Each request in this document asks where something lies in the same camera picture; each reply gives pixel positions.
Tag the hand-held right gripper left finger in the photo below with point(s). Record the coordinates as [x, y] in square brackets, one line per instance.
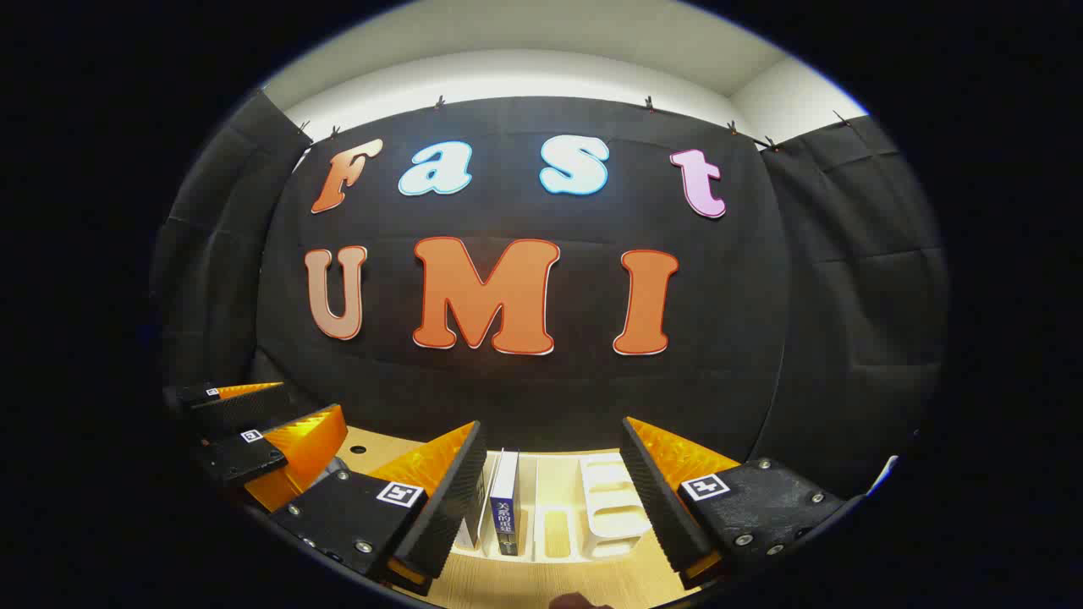
[453, 507]

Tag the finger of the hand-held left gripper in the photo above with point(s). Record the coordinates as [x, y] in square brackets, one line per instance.
[237, 410]
[237, 461]

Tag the white bookshelf file rack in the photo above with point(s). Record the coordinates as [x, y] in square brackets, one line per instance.
[613, 507]

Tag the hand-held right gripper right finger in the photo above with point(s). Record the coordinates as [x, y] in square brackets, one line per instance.
[656, 499]

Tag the grey portrait cover book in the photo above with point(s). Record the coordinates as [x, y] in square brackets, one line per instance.
[467, 534]

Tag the blue picture cover book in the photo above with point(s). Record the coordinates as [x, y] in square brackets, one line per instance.
[505, 507]

